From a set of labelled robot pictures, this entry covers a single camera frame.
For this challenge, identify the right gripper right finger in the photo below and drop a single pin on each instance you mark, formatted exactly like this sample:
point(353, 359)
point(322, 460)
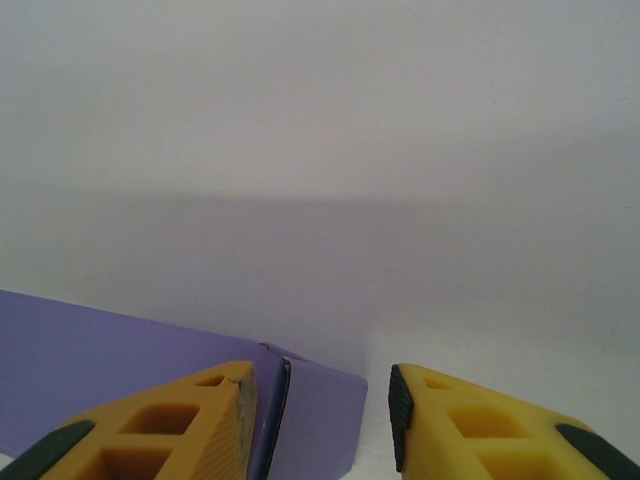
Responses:
point(490, 440)

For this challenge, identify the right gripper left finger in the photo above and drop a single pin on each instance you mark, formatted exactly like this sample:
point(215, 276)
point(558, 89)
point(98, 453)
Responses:
point(210, 440)

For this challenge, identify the purple cardboard box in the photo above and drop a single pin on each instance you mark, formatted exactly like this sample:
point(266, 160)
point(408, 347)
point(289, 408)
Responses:
point(100, 350)

